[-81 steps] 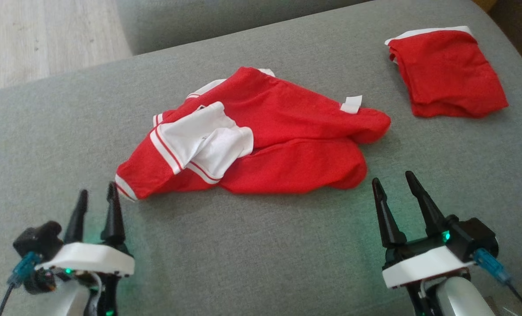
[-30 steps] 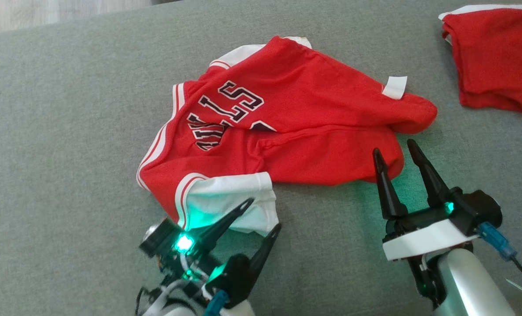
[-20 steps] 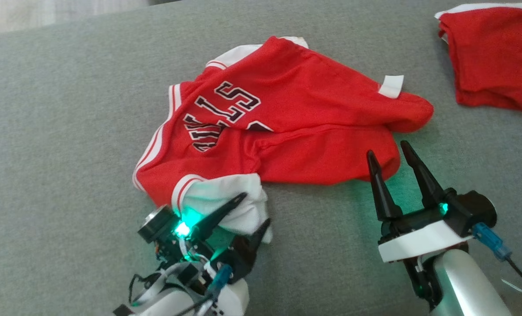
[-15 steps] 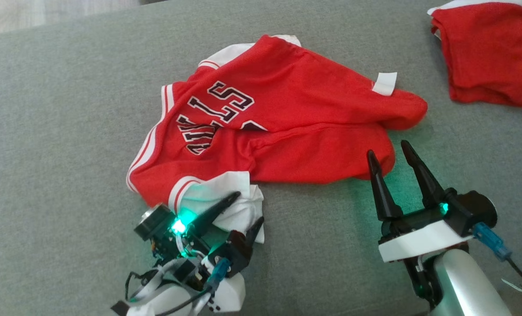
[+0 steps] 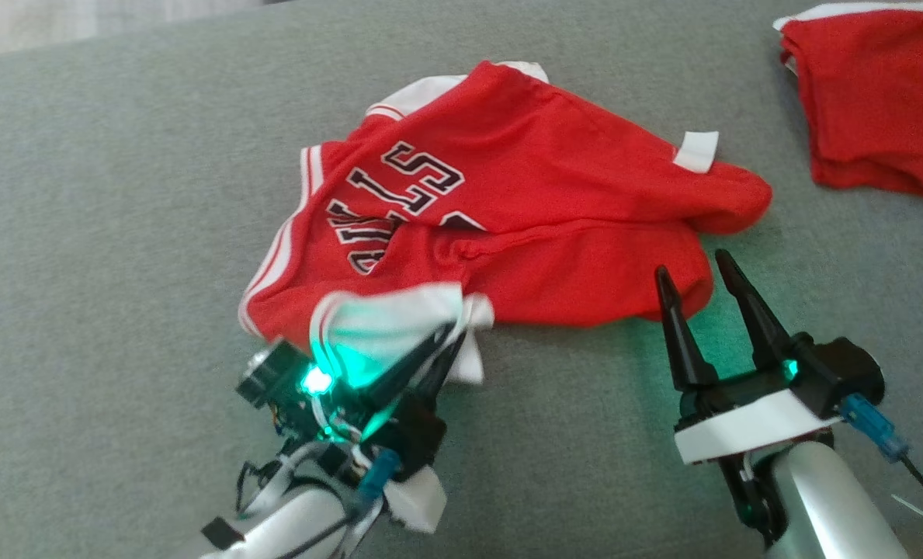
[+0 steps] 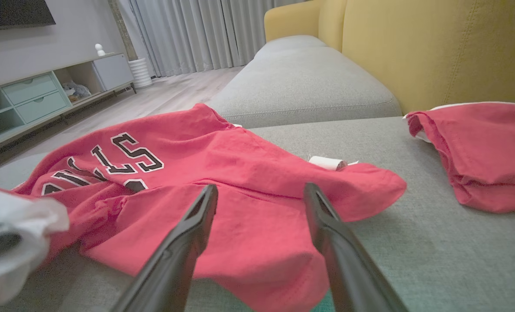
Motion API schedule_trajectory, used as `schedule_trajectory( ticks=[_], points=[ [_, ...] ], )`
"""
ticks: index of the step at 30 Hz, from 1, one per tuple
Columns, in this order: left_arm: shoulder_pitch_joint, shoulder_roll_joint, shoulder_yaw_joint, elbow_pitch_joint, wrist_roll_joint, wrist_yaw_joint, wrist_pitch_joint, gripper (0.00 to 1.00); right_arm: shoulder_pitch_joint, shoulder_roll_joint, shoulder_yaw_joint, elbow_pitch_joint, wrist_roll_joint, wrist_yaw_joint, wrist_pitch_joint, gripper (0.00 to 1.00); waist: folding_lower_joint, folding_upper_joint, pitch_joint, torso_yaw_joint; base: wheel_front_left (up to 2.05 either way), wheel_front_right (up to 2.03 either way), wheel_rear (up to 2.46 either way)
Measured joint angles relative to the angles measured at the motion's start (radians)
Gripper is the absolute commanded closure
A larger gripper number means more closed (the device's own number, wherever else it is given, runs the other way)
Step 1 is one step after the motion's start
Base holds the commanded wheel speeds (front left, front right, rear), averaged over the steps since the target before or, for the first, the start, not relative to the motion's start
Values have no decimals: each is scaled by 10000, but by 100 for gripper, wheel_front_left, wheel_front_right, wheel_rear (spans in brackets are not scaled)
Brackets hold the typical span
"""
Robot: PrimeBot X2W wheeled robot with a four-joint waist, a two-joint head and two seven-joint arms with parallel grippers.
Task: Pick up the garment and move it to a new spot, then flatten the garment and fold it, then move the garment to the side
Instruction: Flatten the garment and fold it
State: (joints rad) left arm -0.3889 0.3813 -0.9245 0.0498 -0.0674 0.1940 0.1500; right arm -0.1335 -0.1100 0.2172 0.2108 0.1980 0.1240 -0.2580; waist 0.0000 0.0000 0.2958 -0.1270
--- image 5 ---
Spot small red shorts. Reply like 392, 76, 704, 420
772, 2, 923, 198

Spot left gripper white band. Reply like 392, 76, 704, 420
273, 320, 470, 536

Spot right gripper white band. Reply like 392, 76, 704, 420
653, 248, 843, 466

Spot blue right cable connector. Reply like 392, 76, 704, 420
840, 392, 911, 464

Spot red basketball jersey white trim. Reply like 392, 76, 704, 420
238, 60, 774, 387

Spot blue cable connector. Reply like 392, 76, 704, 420
840, 392, 911, 464
356, 448, 402, 507

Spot large grey sofa ottoman cushion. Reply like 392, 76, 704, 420
0, 0, 923, 559

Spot blue left cable connector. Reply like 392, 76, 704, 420
356, 448, 402, 507

